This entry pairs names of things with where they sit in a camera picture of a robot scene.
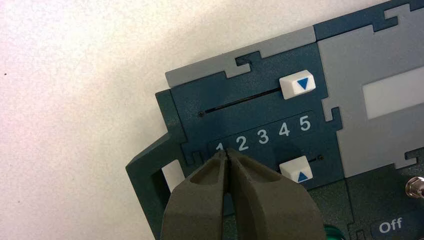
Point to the white rectangular display window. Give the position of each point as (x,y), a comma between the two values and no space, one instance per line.
(394,92)

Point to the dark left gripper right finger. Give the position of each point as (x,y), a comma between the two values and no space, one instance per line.
(271,205)

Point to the white slider knob blue triangle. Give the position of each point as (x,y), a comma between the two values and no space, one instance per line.
(296,169)
(297,84)

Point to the silver metal toggle switch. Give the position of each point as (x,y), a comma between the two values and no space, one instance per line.
(415,187)

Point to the green round push button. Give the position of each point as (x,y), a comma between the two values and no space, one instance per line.
(331,233)

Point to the grey and teal control box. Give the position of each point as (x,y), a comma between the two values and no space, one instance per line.
(258,109)

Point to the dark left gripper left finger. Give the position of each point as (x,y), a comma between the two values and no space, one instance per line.
(198,205)

